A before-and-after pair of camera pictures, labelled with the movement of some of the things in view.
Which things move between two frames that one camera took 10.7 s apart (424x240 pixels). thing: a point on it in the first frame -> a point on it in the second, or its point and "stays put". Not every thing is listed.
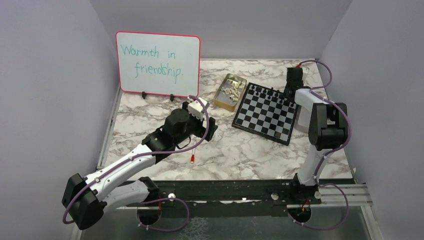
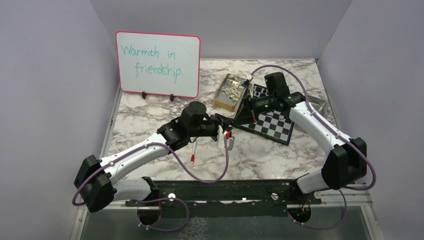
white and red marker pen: (192, 157) stays put
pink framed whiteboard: (159, 63) stays put
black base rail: (232, 199) stays put
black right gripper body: (284, 92) -> (261, 105)
